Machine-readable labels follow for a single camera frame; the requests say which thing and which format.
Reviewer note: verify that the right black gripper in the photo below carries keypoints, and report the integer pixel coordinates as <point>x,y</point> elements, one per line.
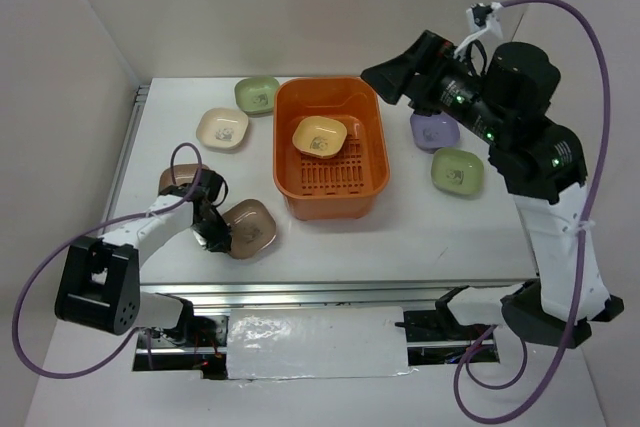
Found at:
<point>426,55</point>

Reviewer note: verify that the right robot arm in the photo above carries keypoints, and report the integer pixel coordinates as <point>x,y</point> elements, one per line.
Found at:
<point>543,167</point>

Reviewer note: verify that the green plate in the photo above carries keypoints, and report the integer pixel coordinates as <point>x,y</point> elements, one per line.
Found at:
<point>256,95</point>
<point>457,172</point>

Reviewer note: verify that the pink-brown plate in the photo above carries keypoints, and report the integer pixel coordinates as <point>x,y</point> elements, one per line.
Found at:
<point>179,175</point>

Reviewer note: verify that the orange plastic bin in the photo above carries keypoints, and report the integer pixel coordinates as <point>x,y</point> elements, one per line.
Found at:
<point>347,184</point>

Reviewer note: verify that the brown plate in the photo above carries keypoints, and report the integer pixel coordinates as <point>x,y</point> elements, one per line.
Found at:
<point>252,228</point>

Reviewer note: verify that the white sheet front cover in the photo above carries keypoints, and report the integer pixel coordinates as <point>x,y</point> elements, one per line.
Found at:
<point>324,343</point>

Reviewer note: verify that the cream plate left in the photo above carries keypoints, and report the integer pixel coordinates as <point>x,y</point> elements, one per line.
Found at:
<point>222,128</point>

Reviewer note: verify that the aluminium rail frame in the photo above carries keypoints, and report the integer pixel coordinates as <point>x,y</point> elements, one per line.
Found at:
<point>415,244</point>

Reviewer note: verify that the yellow plate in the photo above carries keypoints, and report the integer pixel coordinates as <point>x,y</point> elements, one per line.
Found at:
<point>319,137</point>

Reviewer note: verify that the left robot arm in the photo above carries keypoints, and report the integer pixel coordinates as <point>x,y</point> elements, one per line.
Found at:
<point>100,286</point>

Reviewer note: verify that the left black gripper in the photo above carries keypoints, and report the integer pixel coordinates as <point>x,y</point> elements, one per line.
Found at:
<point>222,235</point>

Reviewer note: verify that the purple plate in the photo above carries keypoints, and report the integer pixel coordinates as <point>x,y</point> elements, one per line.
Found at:
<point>434,132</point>

